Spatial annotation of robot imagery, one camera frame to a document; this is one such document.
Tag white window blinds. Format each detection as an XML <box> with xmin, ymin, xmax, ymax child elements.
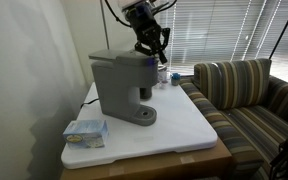
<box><xmin>157</xmin><ymin>0</ymin><xmax>288</xmax><ymax>82</ymax></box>

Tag grey coffeemaker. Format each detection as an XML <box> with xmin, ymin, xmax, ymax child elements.
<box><xmin>89</xmin><ymin>50</ymin><xmax>158</xmax><ymax>126</ymax></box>

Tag white table board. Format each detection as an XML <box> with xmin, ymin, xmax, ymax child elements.
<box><xmin>61</xmin><ymin>84</ymin><xmax>218</xmax><ymax>169</ymax></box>

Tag dark glass jar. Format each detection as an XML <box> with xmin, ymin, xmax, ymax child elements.
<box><xmin>140</xmin><ymin>88</ymin><xmax>152</xmax><ymax>100</ymax></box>

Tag black lamp pole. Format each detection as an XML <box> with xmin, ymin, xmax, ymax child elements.
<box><xmin>269</xmin><ymin>19</ymin><xmax>288</xmax><ymax>59</ymax></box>

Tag blue tea box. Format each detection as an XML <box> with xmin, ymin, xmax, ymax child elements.
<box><xmin>63</xmin><ymin>120</ymin><xmax>109</xmax><ymax>149</ymax></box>

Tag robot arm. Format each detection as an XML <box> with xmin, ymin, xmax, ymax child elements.
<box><xmin>118</xmin><ymin>0</ymin><xmax>170</xmax><ymax>64</ymax></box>

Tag black power cable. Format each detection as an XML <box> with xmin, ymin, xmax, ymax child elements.
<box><xmin>79</xmin><ymin>97</ymin><xmax>100</xmax><ymax>110</ymax></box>

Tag striped sofa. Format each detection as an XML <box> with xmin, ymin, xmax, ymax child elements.
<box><xmin>180</xmin><ymin>59</ymin><xmax>288</xmax><ymax>180</ymax></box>

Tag cardboard box under board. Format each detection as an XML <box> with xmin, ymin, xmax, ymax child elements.
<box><xmin>60</xmin><ymin>139</ymin><xmax>233</xmax><ymax>180</ymax></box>

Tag clear jar with lid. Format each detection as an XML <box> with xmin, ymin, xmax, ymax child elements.
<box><xmin>158</xmin><ymin>65</ymin><xmax>167</xmax><ymax>83</ymax></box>

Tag thin metal pole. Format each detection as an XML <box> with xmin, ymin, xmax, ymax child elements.
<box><xmin>99</xmin><ymin>0</ymin><xmax>110</xmax><ymax>49</ymax></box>

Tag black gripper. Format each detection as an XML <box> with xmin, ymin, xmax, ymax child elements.
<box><xmin>125</xmin><ymin>1</ymin><xmax>170</xmax><ymax>64</ymax></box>

